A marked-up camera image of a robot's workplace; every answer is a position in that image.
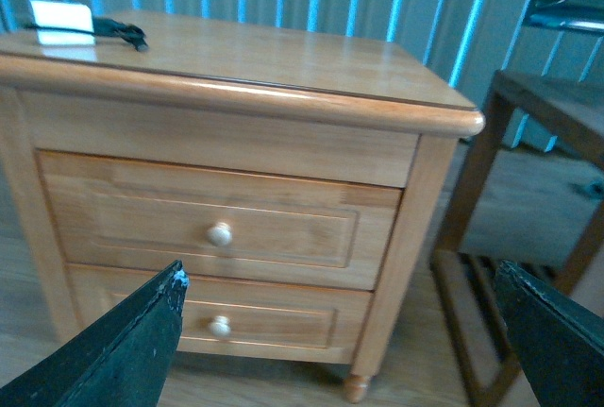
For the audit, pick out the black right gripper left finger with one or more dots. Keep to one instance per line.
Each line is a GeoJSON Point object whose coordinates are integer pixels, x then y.
{"type": "Point", "coordinates": [121, 359]}

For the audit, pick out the dark wooden side table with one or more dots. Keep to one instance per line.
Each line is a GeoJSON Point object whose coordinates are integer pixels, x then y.
{"type": "Point", "coordinates": [544, 212]}

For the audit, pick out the light wooden nightstand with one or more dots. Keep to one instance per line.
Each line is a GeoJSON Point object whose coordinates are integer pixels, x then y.
{"type": "Point", "coordinates": [232, 97]}

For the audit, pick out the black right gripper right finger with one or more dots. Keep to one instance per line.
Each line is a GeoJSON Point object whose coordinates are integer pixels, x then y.
{"type": "Point", "coordinates": [559, 343]}

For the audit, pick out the white charger with black cable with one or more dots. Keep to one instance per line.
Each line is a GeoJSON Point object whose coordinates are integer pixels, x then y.
{"type": "Point", "coordinates": [72, 24]}

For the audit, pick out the wooden drawer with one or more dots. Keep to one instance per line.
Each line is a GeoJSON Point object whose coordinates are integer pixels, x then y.
{"type": "Point", "coordinates": [139, 214]}
{"type": "Point", "coordinates": [271, 320]}

